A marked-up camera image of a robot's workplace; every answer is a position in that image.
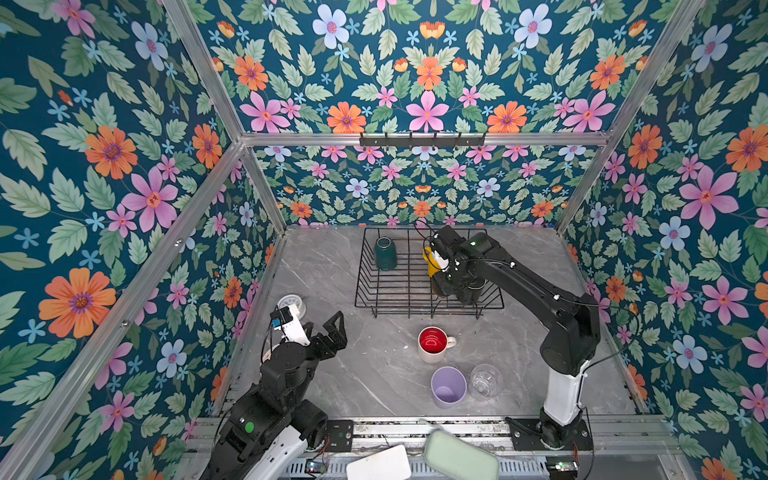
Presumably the yellow mug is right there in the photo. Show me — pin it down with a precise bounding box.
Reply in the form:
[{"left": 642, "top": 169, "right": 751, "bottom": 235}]
[{"left": 423, "top": 247, "right": 442, "bottom": 278}]

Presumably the black mug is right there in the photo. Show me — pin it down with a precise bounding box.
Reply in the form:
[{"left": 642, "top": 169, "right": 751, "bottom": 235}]
[{"left": 461, "top": 282, "right": 484, "bottom": 305}]

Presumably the dark green mug cream inside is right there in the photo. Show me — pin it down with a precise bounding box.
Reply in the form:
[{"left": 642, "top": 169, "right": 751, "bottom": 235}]
[{"left": 374, "top": 236, "right": 397, "bottom": 271}]

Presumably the olive green glass tumbler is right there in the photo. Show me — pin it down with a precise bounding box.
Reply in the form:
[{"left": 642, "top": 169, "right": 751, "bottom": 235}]
[{"left": 430, "top": 276, "right": 450, "bottom": 298}]

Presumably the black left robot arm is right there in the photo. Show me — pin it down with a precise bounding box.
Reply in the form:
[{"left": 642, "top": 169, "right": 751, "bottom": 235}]
[{"left": 201, "top": 311, "right": 348, "bottom": 479}]

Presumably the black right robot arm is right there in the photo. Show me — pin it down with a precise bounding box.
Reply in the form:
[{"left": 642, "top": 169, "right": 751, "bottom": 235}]
[{"left": 426, "top": 226, "right": 601, "bottom": 450}]

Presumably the small white round timer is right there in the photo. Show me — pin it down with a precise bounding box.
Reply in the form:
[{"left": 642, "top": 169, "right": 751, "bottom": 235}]
[{"left": 277, "top": 294, "right": 306, "bottom": 319}]

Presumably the white mug red inside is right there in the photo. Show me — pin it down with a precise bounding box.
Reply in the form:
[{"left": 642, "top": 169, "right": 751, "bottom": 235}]
[{"left": 417, "top": 326, "right": 457, "bottom": 364}]

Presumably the lilac plastic cup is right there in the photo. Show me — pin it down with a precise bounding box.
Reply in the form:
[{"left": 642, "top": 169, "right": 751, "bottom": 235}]
[{"left": 430, "top": 366, "right": 468, "bottom": 409}]

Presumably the clear glass tumbler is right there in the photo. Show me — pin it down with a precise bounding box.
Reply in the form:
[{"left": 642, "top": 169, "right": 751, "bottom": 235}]
[{"left": 470, "top": 364, "right": 502, "bottom": 399}]

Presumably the white rectangular box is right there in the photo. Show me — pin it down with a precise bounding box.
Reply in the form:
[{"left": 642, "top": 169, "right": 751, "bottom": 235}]
[{"left": 346, "top": 445, "right": 412, "bottom": 480}]

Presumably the pale green rectangular box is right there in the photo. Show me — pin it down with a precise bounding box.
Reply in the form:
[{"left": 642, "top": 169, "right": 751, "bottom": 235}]
[{"left": 423, "top": 430, "right": 500, "bottom": 480}]

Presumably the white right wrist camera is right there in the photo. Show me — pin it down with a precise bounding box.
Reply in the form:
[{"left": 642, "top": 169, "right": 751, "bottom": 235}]
[{"left": 429, "top": 250, "right": 449, "bottom": 271}]

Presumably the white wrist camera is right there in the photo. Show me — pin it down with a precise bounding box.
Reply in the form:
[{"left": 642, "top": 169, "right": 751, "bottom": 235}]
[
  {"left": 270, "top": 304, "right": 310, "bottom": 346},
  {"left": 429, "top": 250, "right": 449, "bottom": 271}
]

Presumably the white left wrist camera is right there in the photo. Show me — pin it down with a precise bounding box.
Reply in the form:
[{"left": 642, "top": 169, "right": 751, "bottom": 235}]
[{"left": 270, "top": 304, "right": 310, "bottom": 346}]

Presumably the black wire dish rack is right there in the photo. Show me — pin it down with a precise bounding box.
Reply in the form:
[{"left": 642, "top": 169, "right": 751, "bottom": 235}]
[{"left": 354, "top": 227, "right": 505, "bottom": 318}]

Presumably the black wall hook rail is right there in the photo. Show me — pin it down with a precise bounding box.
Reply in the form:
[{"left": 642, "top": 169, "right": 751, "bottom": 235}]
[{"left": 358, "top": 132, "right": 486, "bottom": 149}]

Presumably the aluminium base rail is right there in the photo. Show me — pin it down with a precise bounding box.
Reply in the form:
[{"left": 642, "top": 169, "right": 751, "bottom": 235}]
[{"left": 327, "top": 413, "right": 682, "bottom": 456}]

